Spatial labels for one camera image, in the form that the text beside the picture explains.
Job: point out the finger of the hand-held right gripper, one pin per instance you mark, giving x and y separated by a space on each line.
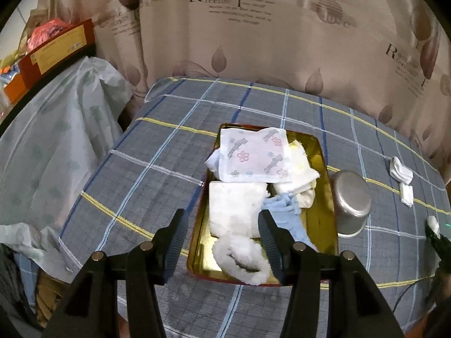
434 241

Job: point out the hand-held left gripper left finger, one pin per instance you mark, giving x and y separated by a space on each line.
174 246

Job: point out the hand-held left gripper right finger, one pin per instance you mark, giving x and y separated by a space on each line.
271 250

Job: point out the white cotton piece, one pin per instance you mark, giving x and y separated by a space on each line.
432 222

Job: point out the light blue towel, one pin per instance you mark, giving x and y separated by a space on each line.
289 214

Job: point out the white fluffy cloth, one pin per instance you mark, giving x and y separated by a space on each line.
229 253

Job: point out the small white cloth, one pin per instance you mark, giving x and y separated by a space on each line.
407 194

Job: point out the gold metal tray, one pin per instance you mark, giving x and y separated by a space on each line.
320 218

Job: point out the white cloth bundle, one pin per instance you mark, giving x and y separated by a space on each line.
304 195

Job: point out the white socks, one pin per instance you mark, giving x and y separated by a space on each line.
400 169

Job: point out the white yellow striped towel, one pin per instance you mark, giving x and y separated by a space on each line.
301 167

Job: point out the white floral handkerchief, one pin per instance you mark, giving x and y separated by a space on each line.
250 155

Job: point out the grey metal pot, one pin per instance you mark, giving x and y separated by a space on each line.
350 200

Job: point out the grey plaid blanket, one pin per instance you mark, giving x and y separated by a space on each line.
158 155

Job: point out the translucent plastic cover sheet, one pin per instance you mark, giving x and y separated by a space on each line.
53 141

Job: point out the beige printed curtain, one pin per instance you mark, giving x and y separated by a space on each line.
282 52

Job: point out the orange box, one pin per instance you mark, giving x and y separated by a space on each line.
14 89

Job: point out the red box with yellow label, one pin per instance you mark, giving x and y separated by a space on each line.
56 51

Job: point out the red plastic bag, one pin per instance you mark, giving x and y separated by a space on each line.
45 33

